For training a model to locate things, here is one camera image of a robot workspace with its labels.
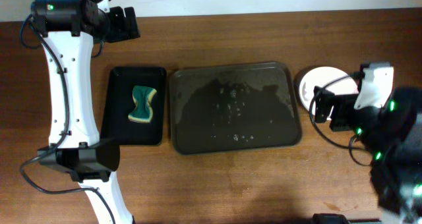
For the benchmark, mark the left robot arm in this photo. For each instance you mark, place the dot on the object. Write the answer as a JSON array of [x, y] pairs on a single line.
[[68, 31]]

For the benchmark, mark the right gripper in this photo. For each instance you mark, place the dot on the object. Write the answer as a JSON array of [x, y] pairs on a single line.
[[334, 110]]

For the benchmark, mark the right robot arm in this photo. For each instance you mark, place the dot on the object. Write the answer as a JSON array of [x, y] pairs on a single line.
[[392, 134]]

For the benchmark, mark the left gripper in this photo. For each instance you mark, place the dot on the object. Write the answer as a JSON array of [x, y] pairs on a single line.
[[119, 24]]

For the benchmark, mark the white plate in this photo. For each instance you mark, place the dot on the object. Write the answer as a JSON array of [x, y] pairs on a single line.
[[306, 80]]

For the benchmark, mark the dark brown large tray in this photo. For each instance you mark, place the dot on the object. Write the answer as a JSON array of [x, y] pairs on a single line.
[[233, 107]]

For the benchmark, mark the green yellow sponge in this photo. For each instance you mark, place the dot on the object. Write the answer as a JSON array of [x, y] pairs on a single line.
[[142, 98]]

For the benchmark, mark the black small tray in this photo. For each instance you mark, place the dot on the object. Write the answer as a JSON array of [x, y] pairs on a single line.
[[119, 103]]

